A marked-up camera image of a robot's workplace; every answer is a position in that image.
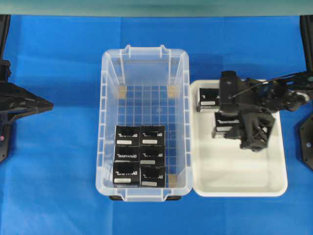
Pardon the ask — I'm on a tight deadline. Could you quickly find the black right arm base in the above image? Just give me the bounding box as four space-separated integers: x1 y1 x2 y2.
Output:
295 114 313 171

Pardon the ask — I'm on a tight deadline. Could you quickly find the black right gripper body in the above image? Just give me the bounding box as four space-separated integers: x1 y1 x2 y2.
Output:
239 110 275 152

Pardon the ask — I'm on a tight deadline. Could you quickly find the blue table cloth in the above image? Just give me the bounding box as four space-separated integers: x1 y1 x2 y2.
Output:
0 16 313 235

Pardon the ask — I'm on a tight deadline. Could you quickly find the black box in tray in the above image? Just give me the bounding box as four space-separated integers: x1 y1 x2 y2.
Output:
197 88 220 112

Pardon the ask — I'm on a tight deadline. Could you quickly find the black locking case handle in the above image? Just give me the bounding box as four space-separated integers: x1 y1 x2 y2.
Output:
109 195 181 202

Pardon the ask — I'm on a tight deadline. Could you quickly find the white plastic tray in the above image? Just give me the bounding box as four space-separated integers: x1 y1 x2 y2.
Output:
189 80 288 197

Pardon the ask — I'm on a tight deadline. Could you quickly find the clear plastic storage case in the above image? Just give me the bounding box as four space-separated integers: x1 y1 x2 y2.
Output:
95 46 193 198

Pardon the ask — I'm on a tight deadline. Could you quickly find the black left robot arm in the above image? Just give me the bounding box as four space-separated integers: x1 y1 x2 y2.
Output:
0 60 54 162

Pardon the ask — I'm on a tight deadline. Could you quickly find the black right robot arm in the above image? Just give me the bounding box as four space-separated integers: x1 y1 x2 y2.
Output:
219 70 313 152

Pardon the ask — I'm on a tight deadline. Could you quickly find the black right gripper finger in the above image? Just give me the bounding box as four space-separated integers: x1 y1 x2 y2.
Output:
224 129 246 141
248 126 264 144

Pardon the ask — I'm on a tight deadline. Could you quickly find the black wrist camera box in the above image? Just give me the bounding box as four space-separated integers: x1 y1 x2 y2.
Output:
219 70 249 116

